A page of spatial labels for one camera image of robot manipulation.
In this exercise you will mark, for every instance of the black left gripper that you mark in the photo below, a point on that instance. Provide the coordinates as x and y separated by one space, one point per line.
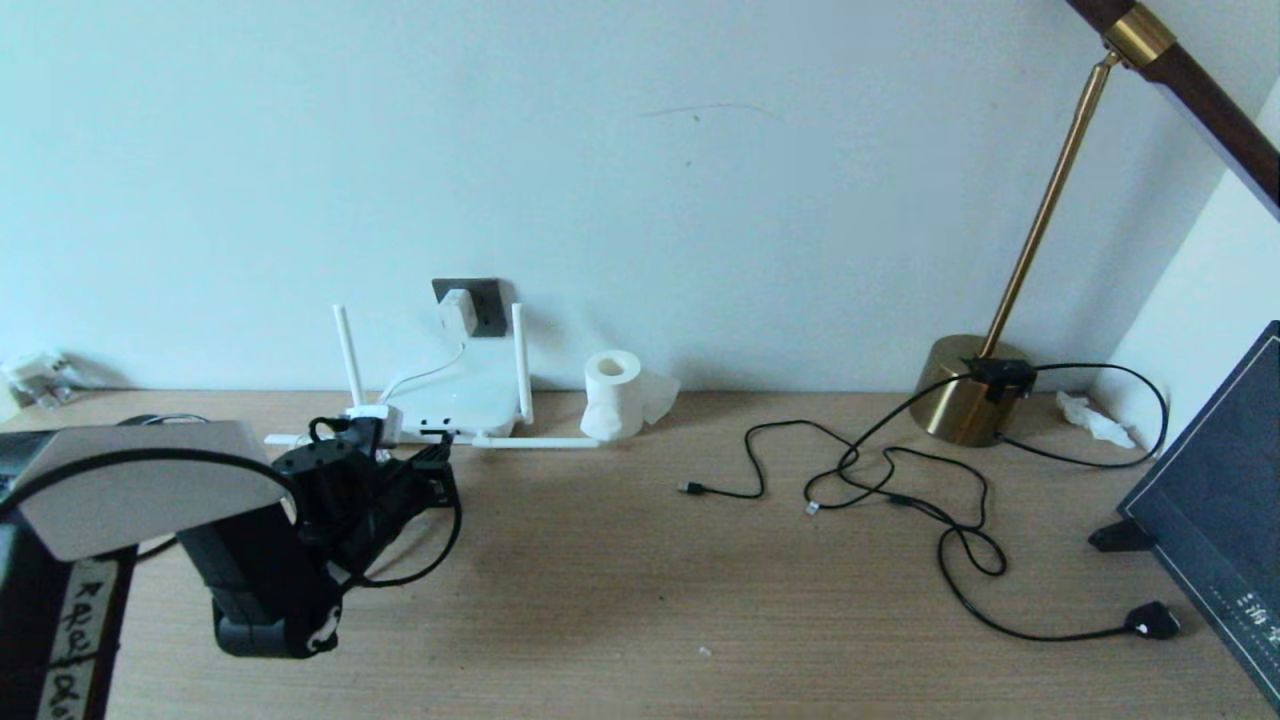
345 495

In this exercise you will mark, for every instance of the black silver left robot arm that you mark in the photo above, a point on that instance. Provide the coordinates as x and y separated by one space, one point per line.
130 500

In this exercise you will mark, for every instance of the white router with antennas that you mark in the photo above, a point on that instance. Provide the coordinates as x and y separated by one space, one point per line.
470 400

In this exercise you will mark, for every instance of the white toilet paper roll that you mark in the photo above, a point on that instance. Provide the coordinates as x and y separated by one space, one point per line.
612 395

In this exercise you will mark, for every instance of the clear plastic wrapper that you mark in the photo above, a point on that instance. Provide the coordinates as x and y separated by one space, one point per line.
35 378

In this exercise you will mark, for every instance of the brass desk lamp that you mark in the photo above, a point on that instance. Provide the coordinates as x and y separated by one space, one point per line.
955 400

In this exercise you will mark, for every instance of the crumpled white tissue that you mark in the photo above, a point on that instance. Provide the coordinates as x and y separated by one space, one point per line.
1098 420

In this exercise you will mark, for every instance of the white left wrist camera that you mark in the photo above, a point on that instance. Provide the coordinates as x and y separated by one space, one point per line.
376 420

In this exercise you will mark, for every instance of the grey wall socket plate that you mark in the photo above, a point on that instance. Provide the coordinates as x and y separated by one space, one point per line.
490 300

